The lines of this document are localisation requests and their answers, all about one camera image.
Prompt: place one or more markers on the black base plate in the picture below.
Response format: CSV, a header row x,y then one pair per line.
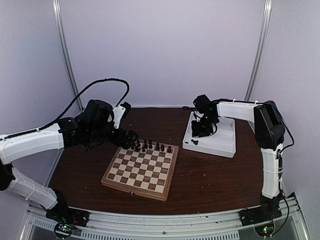
x,y
255,215
70,216

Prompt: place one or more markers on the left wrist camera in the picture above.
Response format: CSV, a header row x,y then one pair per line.
x,y
98,112

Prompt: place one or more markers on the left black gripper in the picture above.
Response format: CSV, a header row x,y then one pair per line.
x,y
128,141

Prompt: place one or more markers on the white plastic tray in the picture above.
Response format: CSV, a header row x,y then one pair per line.
x,y
222,143

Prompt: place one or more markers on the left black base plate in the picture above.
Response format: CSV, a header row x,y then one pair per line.
x,y
70,216

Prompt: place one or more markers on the left circuit board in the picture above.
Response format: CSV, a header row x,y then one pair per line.
x,y
62,230

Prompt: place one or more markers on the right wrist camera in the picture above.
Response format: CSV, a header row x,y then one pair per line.
x,y
201,103

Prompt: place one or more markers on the wooden chessboard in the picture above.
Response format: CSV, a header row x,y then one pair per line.
x,y
147,174

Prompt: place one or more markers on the right aluminium corner post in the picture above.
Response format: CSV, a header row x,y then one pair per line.
x,y
263,35

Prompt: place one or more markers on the left aluminium corner post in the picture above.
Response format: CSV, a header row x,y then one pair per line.
x,y
63,43

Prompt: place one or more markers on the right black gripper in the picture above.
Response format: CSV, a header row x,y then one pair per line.
x,y
197,132

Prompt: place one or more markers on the right circuit board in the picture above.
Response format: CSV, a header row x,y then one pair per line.
x,y
264,230

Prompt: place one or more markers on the aluminium corner post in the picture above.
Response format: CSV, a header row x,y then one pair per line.
x,y
63,43
263,35

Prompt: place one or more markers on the circuit board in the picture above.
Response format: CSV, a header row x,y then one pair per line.
x,y
264,230
62,230

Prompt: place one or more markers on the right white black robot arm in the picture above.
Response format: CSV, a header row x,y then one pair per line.
x,y
269,130

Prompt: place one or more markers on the dark chess pieces pile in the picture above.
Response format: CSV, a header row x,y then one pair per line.
x,y
195,142

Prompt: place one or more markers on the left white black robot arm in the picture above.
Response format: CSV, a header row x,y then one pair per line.
x,y
63,133

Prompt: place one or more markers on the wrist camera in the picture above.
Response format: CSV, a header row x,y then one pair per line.
x,y
98,112
201,103

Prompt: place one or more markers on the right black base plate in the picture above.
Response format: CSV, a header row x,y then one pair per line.
x,y
255,215

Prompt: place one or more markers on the aluminium front rail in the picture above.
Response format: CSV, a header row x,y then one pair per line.
x,y
225,225

